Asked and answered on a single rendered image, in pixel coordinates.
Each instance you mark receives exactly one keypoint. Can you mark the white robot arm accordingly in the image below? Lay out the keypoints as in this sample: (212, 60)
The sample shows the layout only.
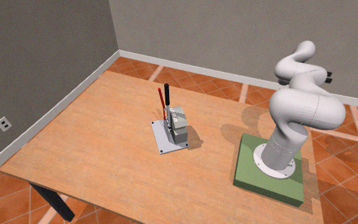
(295, 107)

